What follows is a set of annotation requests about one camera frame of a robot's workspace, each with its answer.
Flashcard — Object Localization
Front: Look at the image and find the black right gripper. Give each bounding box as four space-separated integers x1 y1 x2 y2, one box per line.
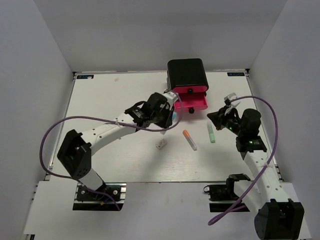
207 105 246 136

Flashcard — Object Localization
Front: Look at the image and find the green cap glue stick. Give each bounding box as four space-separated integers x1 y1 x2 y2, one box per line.
206 122 216 144

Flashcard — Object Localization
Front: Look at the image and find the blue cap glue stick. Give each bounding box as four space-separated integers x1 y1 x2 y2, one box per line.
171 112 177 121

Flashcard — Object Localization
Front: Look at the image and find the pink top drawer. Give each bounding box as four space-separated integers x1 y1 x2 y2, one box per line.
168 85 209 94

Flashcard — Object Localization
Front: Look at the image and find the pink drawer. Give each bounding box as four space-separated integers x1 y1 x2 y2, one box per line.
168 85 209 94
174 92 208 114

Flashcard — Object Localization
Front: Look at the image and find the orange cap glue stick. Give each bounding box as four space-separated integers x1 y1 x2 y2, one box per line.
182 129 197 151

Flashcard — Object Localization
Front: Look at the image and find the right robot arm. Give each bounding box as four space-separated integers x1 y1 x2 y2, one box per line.
207 106 305 240

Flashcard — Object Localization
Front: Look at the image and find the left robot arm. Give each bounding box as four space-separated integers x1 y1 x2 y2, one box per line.
57 91 178 200

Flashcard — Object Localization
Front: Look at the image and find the small white eraser box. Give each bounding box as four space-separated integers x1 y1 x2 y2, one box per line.
155 139 168 150

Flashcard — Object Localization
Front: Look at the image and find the black drawer cabinet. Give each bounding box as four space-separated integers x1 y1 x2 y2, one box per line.
167 58 209 88

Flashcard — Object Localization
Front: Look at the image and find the right dark table label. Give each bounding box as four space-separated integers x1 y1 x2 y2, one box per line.
227 72 245 77

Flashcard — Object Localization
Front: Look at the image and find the dark table label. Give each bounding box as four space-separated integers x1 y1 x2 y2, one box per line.
227 72 245 77
76 74 94 79

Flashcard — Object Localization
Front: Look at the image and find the left dark table label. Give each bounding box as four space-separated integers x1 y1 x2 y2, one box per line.
76 74 94 79

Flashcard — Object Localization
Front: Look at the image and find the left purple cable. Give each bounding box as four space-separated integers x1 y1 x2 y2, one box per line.
40 91 183 211

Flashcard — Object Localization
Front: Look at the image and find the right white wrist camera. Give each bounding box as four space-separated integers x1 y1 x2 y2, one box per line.
224 92 240 115

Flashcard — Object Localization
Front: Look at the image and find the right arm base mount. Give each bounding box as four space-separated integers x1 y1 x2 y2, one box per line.
203 173 251 213

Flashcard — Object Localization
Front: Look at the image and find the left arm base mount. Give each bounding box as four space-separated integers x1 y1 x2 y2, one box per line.
72 183 127 212

